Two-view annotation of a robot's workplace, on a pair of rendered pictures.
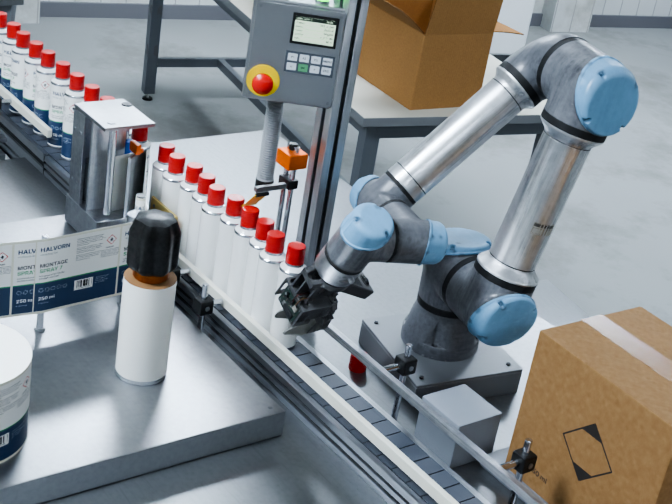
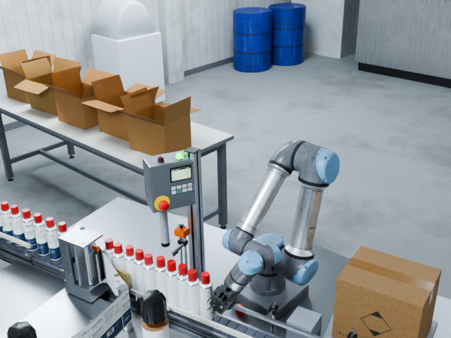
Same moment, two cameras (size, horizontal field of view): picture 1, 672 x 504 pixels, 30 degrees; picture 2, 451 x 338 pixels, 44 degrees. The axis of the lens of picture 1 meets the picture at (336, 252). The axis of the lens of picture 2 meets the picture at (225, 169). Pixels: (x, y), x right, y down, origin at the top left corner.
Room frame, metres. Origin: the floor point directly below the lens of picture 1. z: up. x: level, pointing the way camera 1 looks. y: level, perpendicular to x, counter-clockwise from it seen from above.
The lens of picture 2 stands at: (0.38, 0.51, 2.32)
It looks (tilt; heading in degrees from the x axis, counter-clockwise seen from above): 26 degrees down; 342
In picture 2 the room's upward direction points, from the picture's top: 1 degrees counter-clockwise
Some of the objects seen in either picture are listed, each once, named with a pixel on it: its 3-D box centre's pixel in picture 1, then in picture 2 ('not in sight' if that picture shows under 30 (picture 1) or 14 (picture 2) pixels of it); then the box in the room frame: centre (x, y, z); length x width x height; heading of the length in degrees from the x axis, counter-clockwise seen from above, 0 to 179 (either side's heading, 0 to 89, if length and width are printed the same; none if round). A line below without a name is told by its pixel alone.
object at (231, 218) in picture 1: (229, 245); (162, 279); (2.15, 0.20, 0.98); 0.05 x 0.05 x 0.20
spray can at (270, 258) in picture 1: (269, 283); (193, 293); (2.03, 0.11, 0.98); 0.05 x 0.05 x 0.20
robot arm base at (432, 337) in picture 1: (443, 317); (268, 274); (2.11, -0.22, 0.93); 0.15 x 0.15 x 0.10
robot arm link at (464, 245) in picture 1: (456, 266); (270, 252); (2.09, -0.23, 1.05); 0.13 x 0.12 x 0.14; 29
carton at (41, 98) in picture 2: not in sight; (49, 87); (5.01, 0.51, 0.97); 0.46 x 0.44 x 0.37; 34
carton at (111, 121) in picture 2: not in sight; (127, 107); (4.28, -0.01, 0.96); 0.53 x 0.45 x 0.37; 121
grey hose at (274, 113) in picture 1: (271, 136); (164, 222); (2.25, 0.16, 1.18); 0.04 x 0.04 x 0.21
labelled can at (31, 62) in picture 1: (34, 83); (8, 221); (2.83, 0.78, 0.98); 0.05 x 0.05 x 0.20
